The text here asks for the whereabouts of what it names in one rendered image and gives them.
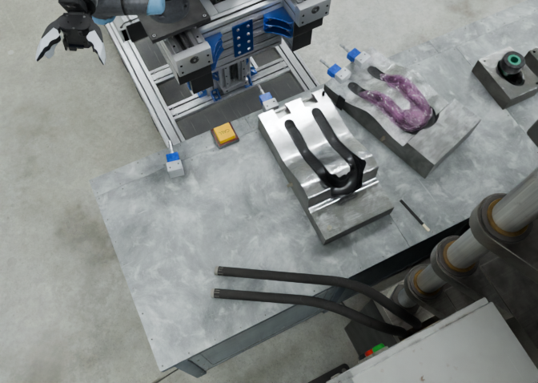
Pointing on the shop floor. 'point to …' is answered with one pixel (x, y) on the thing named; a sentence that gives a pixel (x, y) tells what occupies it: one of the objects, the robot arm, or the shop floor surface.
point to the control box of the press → (447, 354)
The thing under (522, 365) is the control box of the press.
